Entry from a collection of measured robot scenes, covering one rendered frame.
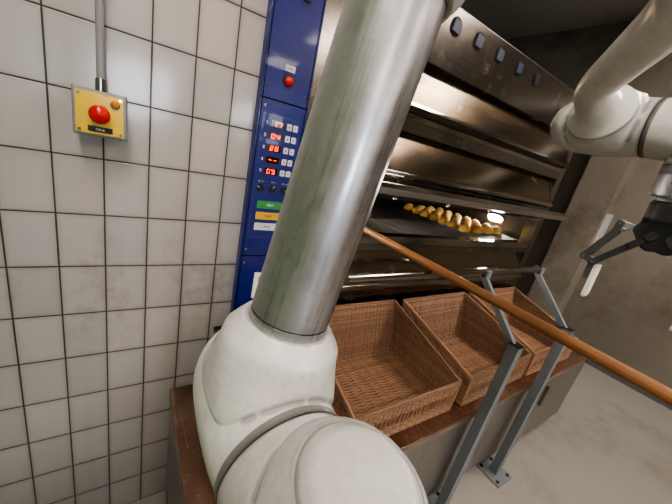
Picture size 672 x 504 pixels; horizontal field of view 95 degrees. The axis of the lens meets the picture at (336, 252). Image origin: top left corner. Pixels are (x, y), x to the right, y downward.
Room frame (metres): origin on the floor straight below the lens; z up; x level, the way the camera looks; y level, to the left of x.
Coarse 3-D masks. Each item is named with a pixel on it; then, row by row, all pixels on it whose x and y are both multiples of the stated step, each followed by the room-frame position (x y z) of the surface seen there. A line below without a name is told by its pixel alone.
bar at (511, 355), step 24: (504, 336) 1.11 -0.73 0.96; (504, 360) 1.06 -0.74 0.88; (552, 360) 1.33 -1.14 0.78; (504, 384) 1.05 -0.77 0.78; (480, 408) 1.07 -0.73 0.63; (528, 408) 1.33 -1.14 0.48; (480, 432) 1.05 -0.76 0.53; (504, 456) 1.32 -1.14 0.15; (456, 480) 1.04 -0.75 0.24; (504, 480) 1.30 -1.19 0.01
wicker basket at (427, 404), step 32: (352, 320) 1.28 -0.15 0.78; (384, 320) 1.39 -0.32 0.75; (352, 352) 1.26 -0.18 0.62; (384, 352) 1.36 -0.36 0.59; (416, 352) 1.27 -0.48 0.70; (352, 384) 1.08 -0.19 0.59; (384, 384) 1.13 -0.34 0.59; (416, 384) 1.18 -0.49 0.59; (448, 384) 1.04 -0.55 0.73; (352, 416) 0.77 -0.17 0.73; (384, 416) 0.84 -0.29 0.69; (416, 416) 0.95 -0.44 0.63
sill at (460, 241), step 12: (360, 240) 1.31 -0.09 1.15; (372, 240) 1.35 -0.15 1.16; (396, 240) 1.43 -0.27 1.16; (408, 240) 1.48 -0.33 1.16; (420, 240) 1.53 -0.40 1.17; (432, 240) 1.58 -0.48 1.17; (444, 240) 1.64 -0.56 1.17; (456, 240) 1.70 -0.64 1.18; (468, 240) 1.76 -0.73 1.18; (480, 240) 1.84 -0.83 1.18; (492, 240) 1.94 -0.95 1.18; (504, 240) 2.05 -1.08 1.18; (516, 240) 2.17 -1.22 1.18
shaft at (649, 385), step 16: (384, 240) 1.23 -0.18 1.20; (416, 256) 1.09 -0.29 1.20; (448, 272) 0.98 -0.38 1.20; (464, 288) 0.92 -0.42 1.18; (480, 288) 0.89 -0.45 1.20; (496, 304) 0.83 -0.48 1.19; (512, 304) 0.81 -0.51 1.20; (528, 320) 0.76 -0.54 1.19; (560, 336) 0.69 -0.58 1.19; (576, 352) 0.67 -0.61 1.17; (592, 352) 0.64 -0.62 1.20; (608, 368) 0.61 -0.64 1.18; (624, 368) 0.60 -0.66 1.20; (640, 384) 0.57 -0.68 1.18; (656, 384) 0.56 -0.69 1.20
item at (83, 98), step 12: (72, 84) 0.71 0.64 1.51; (72, 96) 0.70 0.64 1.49; (84, 96) 0.71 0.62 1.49; (96, 96) 0.72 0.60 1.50; (108, 96) 0.73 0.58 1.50; (120, 96) 0.75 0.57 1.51; (72, 108) 0.70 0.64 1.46; (84, 108) 0.71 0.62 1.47; (108, 108) 0.73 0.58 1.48; (120, 108) 0.75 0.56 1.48; (84, 120) 0.71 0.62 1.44; (120, 120) 0.75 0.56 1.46; (84, 132) 0.71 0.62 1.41; (96, 132) 0.72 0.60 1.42; (108, 132) 0.73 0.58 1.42; (120, 132) 0.75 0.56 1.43
